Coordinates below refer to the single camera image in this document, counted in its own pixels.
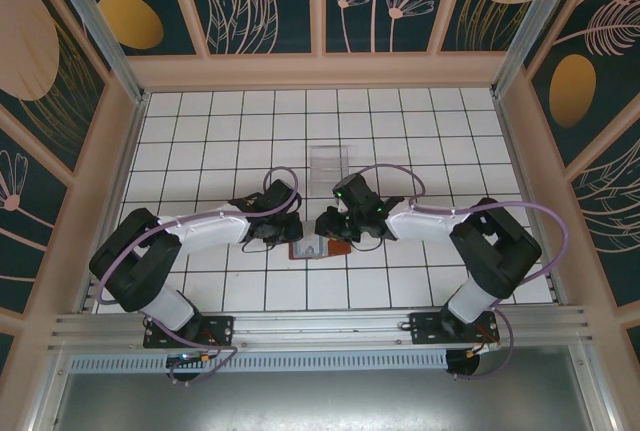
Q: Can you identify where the brown leather card holder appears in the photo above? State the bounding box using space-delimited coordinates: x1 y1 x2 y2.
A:
288 234 355 262

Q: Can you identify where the silver VIP credit card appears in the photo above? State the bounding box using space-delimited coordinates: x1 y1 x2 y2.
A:
293 238 322 259

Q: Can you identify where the clear acrylic card stand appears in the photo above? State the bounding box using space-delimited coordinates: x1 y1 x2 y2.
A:
307 143 354 197

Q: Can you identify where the small circuit board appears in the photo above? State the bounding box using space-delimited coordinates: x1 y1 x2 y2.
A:
166 352 214 368

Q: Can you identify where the grey metal sheet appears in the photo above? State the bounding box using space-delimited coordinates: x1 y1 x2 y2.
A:
29 345 616 431

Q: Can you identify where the yellow plug connector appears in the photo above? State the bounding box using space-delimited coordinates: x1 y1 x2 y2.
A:
467 340 501 360

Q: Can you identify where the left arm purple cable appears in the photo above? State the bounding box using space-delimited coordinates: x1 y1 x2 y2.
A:
91 165 302 387

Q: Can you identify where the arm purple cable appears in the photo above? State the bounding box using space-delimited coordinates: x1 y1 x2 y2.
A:
91 165 302 387
355 163 572 383

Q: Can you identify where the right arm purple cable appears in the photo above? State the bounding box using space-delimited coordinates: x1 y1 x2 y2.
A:
355 163 572 383

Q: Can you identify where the aluminium mounting rail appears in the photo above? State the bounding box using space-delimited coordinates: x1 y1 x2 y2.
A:
47 304 596 352

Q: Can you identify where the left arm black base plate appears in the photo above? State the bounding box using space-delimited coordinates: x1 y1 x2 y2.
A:
143 314 236 350

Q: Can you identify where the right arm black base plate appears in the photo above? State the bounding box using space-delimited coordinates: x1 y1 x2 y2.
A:
408 311 501 347

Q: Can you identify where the slotted grey cable duct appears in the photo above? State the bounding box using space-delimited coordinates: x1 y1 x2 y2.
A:
69 353 449 372

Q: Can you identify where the aluminium frame post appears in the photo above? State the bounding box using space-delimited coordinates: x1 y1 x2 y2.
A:
39 0 151 105
490 0 600 100

